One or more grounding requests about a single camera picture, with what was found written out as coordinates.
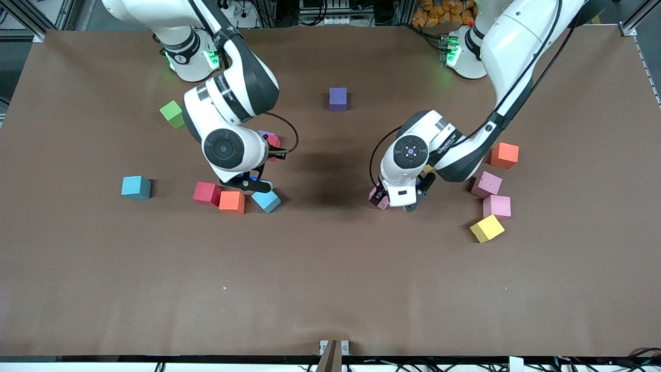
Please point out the green foam cube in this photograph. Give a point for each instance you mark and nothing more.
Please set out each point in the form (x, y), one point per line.
(171, 114)

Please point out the aluminium frame profile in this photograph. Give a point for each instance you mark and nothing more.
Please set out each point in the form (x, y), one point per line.
(629, 28)
(66, 13)

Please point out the white power strip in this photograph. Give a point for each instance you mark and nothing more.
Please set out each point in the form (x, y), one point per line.
(245, 21)

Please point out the orange foam cube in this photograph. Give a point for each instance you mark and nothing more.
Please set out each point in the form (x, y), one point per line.
(231, 202)
(506, 155)

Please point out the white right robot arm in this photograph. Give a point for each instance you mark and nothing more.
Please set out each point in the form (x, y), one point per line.
(232, 88)

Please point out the brown table cover sheet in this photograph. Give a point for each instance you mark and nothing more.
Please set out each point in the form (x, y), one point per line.
(330, 284)

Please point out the light blue foam cube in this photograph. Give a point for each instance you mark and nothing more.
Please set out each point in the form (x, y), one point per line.
(135, 187)
(267, 202)

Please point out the aluminium frame post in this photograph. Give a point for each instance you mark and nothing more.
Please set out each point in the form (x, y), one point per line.
(267, 13)
(404, 13)

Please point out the bag of orange fruits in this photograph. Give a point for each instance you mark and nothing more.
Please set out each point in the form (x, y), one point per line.
(439, 13)

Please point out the purple foam cube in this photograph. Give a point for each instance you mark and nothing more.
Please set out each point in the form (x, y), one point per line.
(338, 98)
(266, 133)

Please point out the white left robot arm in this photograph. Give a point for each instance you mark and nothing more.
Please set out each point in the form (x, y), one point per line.
(511, 46)

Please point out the pink foam cube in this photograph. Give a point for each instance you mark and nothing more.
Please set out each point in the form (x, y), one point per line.
(383, 206)
(486, 184)
(497, 206)

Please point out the red foam cube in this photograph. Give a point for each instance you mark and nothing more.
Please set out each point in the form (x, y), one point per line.
(206, 193)
(273, 141)

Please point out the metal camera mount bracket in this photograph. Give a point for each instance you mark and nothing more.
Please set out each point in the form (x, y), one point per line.
(333, 356)

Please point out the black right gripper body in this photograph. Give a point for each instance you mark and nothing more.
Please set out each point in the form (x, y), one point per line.
(272, 152)

